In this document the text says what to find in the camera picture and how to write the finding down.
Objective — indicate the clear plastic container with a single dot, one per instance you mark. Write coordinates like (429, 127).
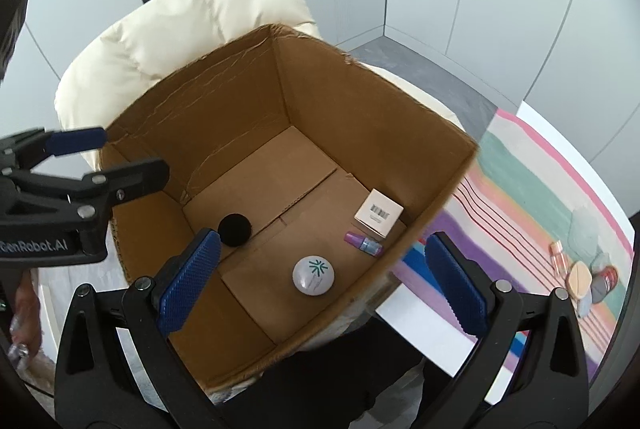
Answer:
(584, 234)

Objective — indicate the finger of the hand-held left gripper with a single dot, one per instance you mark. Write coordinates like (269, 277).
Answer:
(75, 140)
(130, 179)

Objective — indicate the striped colourful cloth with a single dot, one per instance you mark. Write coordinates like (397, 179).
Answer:
(525, 189)

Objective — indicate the grey-blue compact case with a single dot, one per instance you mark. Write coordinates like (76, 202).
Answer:
(584, 306)

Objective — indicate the beige makeup sponge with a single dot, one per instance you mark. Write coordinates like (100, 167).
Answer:
(580, 281)

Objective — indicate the person's left hand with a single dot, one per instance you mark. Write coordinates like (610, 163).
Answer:
(25, 309)

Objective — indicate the red and gold can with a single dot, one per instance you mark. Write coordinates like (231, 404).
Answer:
(606, 281)

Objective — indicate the person's black trousers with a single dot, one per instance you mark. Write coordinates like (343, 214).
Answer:
(325, 384)

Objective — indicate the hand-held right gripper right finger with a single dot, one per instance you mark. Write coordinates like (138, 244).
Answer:
(455, 284)

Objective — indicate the cream padded chair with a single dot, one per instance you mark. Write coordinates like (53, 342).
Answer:
(175, 19)

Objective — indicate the black round powder puff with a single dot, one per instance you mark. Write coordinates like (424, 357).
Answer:
(234, 229)

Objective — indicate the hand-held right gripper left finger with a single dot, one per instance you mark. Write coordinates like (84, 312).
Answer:
(192, 281)

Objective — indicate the square beige carton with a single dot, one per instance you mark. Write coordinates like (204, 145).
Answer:
(377, 211)

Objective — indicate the white table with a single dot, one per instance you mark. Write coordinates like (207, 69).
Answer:
(425, 334)

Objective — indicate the white round compact green print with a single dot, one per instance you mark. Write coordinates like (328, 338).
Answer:
(314, 276)

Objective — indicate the brown cardboard box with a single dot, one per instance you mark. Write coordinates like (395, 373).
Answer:
(250, 109)

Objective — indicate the small clear pink bottle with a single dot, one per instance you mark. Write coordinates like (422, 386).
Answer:
(558, 259)

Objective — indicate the small purple bottle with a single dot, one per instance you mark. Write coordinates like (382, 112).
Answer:
(362, 243)

